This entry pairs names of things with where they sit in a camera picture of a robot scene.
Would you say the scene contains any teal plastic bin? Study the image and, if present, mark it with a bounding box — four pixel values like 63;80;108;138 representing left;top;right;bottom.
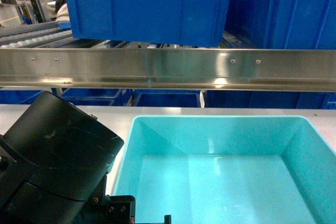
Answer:
113;115;335;223

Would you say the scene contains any blue bin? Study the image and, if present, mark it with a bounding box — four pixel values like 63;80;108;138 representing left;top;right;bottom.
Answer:
66;0;229;47
225;0;335;50

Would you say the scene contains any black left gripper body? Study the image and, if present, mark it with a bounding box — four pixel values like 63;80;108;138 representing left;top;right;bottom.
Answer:
86;195;135;223

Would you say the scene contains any blue bin on right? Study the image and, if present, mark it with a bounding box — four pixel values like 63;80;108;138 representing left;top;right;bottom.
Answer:
225;0;335;50

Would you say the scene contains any stainless steel shelf rail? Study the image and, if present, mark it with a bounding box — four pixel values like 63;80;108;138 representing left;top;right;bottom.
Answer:
1;49;335;92

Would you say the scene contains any blue bin in centre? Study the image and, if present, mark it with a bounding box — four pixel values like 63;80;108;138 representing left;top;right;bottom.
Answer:
66;0;229;47

